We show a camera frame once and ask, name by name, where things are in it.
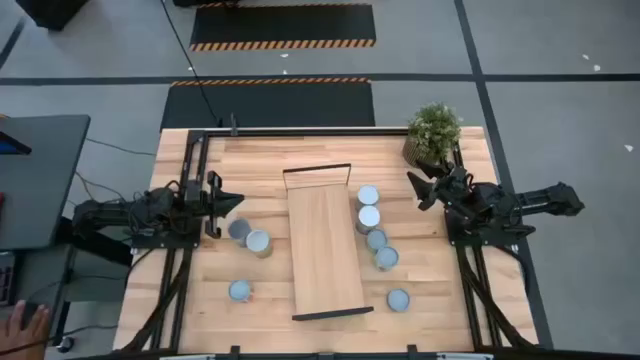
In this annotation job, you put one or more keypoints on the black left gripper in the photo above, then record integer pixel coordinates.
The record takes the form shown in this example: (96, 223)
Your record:
(212, 205)

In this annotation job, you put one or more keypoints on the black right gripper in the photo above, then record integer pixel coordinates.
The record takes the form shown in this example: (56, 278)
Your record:
(452, 190)

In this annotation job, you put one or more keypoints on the peas label can blue base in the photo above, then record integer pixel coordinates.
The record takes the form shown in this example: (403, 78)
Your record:
(238, 227)

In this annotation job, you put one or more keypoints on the green oranges label can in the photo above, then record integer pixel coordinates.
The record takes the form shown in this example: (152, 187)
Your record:
(258, 241)

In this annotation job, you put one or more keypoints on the peaches label can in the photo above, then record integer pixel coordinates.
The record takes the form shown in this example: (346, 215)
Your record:
(368, 195)

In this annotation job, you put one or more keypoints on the teal label can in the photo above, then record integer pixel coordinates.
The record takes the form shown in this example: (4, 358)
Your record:
(369, 218)

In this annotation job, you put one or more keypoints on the white can teal rim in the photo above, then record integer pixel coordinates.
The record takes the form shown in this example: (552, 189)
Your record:
(386, 258)

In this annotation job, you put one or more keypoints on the white red tomato can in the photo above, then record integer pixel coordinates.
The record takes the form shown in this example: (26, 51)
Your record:
(240, 290)

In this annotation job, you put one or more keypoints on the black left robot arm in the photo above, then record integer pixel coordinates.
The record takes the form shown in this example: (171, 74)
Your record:
(115, 212)

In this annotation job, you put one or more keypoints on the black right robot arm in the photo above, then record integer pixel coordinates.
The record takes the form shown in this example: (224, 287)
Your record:
(540, 197)

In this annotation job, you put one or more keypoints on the small potted green plant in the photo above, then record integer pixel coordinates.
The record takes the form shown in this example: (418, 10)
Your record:
(434, 130)

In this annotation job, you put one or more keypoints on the green dotted white can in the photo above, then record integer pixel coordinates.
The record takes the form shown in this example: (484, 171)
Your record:
(376, 239)

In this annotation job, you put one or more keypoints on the black table clamp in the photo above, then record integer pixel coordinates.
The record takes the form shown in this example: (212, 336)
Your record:
(233, 125)
(411, 349)
(235, 350)

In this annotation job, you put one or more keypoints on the black hazard striped floor mat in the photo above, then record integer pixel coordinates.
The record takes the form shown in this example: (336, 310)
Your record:
(270, 105)
(282, 22)

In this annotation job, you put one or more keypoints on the silver lid tin can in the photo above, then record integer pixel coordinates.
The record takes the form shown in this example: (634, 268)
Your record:
(398, 300)

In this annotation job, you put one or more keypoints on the silver metal bar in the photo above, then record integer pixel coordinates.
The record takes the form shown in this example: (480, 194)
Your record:
(187, 357)
(465, 357)

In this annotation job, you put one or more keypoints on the dark grey desk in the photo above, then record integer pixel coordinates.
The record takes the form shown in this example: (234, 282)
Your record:
(45, 175)

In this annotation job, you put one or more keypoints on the black round caster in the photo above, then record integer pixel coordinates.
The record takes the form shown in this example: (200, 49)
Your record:
(65, 344)

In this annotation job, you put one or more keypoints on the dark tablet screen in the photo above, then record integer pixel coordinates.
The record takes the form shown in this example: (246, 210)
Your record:
(10, 145)

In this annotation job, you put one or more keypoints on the black computer mouse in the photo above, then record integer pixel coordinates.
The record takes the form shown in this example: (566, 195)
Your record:
(29, 313)

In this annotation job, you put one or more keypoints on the black keyboard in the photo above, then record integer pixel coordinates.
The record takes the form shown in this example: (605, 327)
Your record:
(5, 285)

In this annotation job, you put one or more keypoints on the person's hand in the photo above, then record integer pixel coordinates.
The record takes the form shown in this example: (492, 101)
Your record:
(22, 335)

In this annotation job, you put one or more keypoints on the black case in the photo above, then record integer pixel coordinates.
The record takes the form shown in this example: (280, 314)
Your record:
(52, 12)

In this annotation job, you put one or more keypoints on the black metal rig frame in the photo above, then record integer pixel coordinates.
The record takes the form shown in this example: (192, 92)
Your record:
(300, 132)

